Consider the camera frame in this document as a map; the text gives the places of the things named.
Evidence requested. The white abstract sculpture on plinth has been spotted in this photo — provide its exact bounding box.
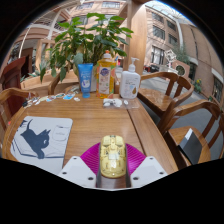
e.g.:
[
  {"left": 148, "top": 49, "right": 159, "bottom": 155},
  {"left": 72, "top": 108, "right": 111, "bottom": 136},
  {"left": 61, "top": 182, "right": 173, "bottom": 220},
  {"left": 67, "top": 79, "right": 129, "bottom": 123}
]
[{"left": 164, "top": 49, "right": 178, "bottom": 73}]

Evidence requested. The wooden planter box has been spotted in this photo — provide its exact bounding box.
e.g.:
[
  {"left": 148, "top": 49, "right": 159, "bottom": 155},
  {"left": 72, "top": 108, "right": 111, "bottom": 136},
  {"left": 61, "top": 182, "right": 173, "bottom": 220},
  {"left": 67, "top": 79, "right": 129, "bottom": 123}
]
[{"left": 19, "top": 71, "right": 81, "bottom": 98}]

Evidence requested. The grey cat-print mouse pad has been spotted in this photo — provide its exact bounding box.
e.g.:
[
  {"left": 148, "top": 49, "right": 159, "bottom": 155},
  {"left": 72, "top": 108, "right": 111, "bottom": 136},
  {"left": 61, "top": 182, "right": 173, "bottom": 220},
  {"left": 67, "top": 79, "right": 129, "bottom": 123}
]
[{"left": 9, "top": 115, "right": 74, "bottom": 176}]

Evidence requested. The white pump bottle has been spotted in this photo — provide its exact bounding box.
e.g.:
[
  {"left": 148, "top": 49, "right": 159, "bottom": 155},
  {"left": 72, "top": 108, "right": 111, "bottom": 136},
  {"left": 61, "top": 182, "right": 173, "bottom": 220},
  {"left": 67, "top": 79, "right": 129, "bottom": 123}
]
[{"left": 118, "top": 56, "right": 142, "bottom": 100}]

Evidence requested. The yellow translucent computer mouse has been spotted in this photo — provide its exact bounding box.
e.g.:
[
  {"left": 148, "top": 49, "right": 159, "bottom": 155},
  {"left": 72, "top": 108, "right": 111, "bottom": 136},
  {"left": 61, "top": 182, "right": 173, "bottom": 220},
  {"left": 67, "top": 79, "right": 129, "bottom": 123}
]
[{"left": 99, "top": 134, "right": 128, "bottom": 179}]

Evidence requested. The leafy plant in white pot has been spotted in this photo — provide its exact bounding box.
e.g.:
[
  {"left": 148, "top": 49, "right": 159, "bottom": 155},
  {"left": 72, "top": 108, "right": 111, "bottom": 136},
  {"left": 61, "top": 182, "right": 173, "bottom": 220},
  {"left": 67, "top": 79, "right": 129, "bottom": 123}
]
[{"left": 39, "top": 12, "right": 134, "bottom": 94}]

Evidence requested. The yellow flowering plant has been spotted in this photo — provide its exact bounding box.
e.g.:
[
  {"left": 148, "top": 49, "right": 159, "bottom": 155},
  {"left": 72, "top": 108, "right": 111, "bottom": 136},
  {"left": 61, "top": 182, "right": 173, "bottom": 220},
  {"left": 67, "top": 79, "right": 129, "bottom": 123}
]
[{"left": 194, "top": 78, "right": 203, "bottom": 94}]

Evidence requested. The blue squeeze tube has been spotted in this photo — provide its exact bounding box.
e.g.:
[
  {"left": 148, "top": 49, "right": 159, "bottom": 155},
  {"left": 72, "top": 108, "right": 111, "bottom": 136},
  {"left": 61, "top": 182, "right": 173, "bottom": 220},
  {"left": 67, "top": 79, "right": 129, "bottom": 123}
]
[{"left": 77, "top": 62, "right": 95, "bottom": 99}]

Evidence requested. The wooden armchair with black notebook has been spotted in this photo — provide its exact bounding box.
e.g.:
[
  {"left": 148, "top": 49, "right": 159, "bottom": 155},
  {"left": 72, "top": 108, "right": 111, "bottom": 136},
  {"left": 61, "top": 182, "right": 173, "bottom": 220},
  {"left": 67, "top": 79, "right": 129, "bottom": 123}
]
[{"left": 159, "top": 99, "right": 224, "bottom": 171}]

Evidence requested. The empty wooden armchair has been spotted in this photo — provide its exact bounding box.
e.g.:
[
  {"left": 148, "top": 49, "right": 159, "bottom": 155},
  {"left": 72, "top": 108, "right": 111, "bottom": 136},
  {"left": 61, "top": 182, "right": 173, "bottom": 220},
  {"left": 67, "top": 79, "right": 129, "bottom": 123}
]
[{"left": 137, "top": 71, "right": 195, "bottom": 131}]

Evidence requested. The blue sticker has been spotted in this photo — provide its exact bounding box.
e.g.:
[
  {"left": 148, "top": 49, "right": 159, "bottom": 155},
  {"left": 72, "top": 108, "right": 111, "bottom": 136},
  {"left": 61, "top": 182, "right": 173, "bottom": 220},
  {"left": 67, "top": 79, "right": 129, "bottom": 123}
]
[{"left": 62, "top": 93, "right": 76, "bottom": 101}]

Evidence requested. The wooden armchair before plant pot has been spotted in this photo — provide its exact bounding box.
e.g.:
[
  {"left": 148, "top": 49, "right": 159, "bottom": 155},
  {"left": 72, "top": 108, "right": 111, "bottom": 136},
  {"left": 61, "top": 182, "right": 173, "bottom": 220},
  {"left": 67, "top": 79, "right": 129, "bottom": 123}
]
[{"left": 47, "top": 78, "right": 81, "bottom": 96}]

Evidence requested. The white object in clear wrapper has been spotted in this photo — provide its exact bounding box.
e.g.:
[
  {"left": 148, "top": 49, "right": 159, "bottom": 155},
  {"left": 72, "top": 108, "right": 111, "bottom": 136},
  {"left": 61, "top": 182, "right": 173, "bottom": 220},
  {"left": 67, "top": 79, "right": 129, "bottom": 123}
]
[{"left": 102, "top": 97, "right": 124, "bottom": 108}]

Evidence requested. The spiky green agave plant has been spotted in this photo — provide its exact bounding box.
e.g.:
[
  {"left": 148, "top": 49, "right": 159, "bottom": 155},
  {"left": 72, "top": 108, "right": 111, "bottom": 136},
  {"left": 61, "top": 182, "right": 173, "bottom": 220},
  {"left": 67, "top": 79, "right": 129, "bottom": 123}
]
[{"left": 28, "top": 59, "right": 48, "bottom": 79}]

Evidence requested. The black notebook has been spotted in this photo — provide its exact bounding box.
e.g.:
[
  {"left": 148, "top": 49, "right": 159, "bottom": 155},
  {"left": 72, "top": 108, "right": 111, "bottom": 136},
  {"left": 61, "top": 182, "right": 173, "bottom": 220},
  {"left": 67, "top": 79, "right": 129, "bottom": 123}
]
[{"left": 178, "top": 128, "right": 203, "bottom": 165}]

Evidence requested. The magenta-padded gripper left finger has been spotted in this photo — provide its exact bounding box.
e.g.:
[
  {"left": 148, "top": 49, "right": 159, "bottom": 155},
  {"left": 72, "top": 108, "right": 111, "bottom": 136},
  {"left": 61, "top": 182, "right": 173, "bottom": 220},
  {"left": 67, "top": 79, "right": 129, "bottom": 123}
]
[{"left": 57, "top": 142, "right": 103, "bottom": 190}]

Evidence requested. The wooden armchair with red bag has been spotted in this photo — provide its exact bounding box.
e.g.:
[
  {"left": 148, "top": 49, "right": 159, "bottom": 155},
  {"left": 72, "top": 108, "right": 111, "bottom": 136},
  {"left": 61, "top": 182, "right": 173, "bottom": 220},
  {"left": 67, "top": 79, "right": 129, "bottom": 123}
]
[{"left": 0, "top": 87, "right": 38, "bottom": 159}]

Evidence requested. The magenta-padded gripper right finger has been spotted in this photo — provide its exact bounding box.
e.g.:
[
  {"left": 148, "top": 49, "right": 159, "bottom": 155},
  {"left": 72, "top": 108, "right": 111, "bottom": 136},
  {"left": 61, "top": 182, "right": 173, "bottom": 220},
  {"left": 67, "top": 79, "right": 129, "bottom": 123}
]
[{"left": 124, "top": 143, "right": 168, "bottom": 189}]

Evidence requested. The yellow detergent bottle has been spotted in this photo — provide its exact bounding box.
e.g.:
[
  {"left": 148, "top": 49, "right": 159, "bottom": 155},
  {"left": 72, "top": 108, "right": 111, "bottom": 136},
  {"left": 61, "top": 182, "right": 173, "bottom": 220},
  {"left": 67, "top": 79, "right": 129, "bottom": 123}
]
[{"left": 96, "top": 49, "right": 118, "bottom": 100}]

